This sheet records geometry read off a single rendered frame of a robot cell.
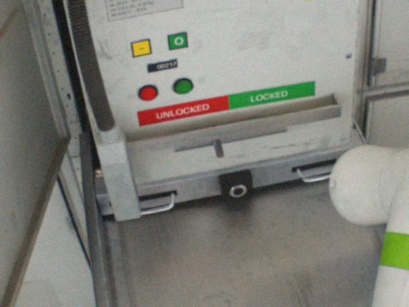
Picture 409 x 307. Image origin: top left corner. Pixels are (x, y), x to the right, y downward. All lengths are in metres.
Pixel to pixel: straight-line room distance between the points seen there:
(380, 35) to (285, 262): 0.58
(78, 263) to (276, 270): 0.79
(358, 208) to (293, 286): 0.30
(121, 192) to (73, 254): 0.73
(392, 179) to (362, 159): 0.09
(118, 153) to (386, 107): 0.81
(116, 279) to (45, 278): 0.71
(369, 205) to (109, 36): 0.48
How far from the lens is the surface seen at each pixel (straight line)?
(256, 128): 1.17
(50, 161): 1.49
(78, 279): 1.93
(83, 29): 0.95
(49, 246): 1.80
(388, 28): 1.51
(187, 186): 1.28
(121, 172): 1.09
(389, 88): 1.66
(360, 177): 0.94
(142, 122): 1.17
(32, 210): 1.40
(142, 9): 1.03
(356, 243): 1.27
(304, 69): 1.17
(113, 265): 1.26
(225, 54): 1.11
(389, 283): 0.83
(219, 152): 1.17
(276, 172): 1.31
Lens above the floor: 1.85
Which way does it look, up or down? 45 degrees down
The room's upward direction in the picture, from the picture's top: 6 degrees counter-clockwise
